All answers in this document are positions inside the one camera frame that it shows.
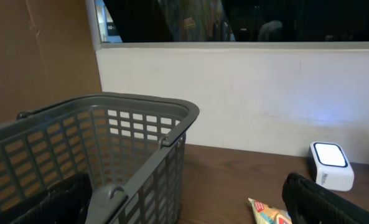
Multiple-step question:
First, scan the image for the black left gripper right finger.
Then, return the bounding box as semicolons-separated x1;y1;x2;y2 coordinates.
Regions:
282;172;369;224

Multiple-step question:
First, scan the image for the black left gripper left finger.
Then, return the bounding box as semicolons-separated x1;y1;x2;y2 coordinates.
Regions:
0;173;93;224

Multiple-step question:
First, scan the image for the yellow snack chip bag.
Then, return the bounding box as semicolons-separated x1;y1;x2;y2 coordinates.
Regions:
248;198;292;224

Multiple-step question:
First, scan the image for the white barcode scanner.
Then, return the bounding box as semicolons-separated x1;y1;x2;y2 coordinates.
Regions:
307;142;355;192

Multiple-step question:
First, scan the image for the grey plastic shopping basket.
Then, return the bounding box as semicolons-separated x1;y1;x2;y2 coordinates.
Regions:
0;93;199;223

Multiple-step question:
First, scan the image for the dark window pane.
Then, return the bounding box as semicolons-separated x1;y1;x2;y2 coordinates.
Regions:
95;0;369;43

